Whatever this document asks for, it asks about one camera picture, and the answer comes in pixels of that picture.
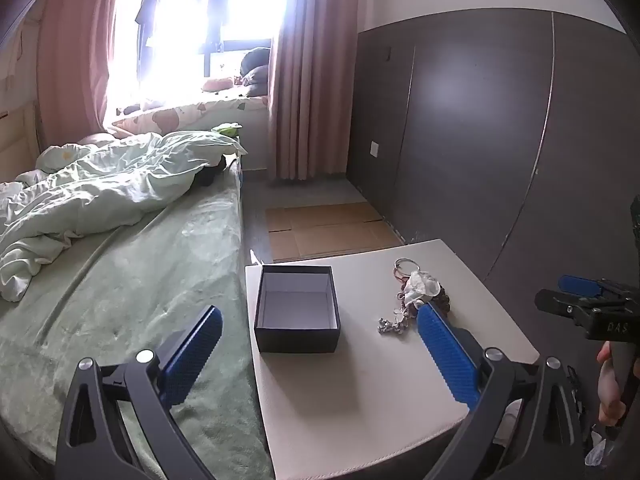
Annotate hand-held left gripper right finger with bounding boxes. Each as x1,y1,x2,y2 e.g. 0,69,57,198
416,303,586,480

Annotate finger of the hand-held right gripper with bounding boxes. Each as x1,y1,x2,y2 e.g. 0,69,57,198
534,287,596,320
557,274,626,306

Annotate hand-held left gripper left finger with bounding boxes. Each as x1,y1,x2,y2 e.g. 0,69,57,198
55,304,223,480

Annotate brown bead necklace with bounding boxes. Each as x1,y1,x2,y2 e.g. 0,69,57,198
429,284,452,317

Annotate silver chain bracelet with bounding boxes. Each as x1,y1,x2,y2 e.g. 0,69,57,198
377,312,410,334

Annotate black square gift box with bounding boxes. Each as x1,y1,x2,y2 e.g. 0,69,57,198
254,265,342,354

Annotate person's right hand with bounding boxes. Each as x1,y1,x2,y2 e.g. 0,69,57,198
596,340,627,427

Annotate bed with green sheet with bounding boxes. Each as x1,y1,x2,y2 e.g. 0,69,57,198
0,154,277,480

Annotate flattened cardboard sheets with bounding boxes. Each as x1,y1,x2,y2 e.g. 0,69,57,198
264,202,404,262

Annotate dark brown wardrobe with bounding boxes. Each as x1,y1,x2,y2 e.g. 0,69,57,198
347,9,640,361

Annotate pale green duvet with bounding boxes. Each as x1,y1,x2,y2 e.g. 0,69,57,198
0,130,249,303

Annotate patterned window seat cushion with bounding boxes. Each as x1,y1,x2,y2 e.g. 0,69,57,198
111,96,271,137

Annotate dark cushions on windowsill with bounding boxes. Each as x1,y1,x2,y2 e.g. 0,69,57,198
239,47,272,99

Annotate pink curtain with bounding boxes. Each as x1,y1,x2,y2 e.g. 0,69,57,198
36,0,127,137
266,0,359,182

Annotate dark hanging clothes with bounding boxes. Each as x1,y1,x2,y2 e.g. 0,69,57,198
134,0,168,47

